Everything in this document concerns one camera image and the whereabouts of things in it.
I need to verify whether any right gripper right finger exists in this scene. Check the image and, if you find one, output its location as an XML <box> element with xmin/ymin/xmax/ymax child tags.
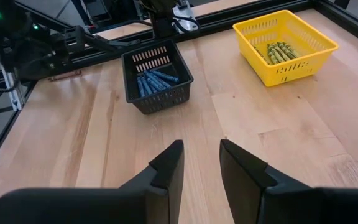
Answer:
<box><xmin>219</xmin><ymin>138</ymin><xmax>358</xmax><ymax>224</ymax></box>

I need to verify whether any silver aluminium extrusion bar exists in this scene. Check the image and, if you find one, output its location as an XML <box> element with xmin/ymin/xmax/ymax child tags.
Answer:
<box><xmin>0</xmin><ymin>46</ymin><xmax>24</xmax><ymax>112</ymax></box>

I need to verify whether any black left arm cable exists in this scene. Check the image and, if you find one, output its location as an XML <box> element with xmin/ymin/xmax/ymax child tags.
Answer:
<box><xmin>171</xmin><ymin>14</ymin><xmax>201</xmax><ymax>34</ymax></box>

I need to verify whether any yellow plastic basket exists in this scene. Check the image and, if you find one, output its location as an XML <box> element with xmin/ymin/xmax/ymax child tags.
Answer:
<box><xmin>232</xmin><ymin>9</ymin><xmax>340</xmax><ymax>88</ymax></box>

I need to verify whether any black plastic basket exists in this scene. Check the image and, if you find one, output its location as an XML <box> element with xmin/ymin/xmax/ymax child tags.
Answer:
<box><xmin>121</xmin><ymin>39</ymin><xmax>195</xmax><ymax>115</ymax></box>

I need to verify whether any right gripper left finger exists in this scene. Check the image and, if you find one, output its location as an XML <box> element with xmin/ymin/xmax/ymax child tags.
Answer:
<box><xmin>0</xmin><ymin>139</ymin><xmax>185</xmax><ymax>224</ymax></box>

